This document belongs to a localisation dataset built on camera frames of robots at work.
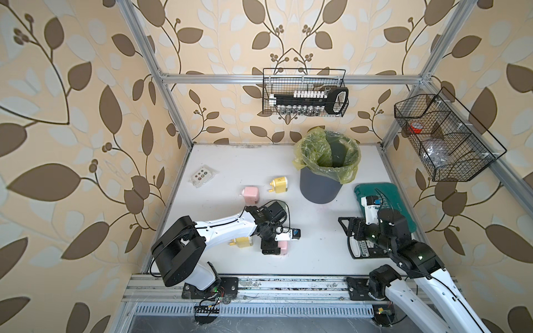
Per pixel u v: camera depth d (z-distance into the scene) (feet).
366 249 2.70
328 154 2.79
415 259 1.60
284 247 2.51
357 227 2.11
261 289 2.48
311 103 2.80
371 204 2.11
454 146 2.37
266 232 2.27
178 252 1.42
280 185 3.16
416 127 2.64
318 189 3.23
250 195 3.07
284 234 2.37
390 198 2.98
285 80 2.99
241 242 2.65
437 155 2.31
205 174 3.44
